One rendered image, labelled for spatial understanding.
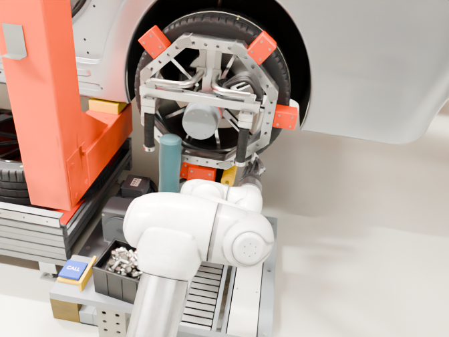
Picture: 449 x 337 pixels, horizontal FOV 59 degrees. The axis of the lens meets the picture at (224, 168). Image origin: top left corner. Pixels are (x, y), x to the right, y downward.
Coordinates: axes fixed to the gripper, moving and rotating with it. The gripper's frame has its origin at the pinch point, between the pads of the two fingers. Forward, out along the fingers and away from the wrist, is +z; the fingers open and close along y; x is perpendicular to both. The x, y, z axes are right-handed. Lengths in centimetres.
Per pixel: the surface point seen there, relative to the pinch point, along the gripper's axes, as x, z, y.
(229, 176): -0.3, -1.5, -14.0
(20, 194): 52, -19, -88
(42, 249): 29, -31, -91
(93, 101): 60, 13, -48
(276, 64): 26.7, 5.9, 30.1
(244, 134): 20.4, -24.8, 13.2
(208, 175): 6.4, -3.5, -20.4
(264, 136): 7.6, -2.8, 11.1
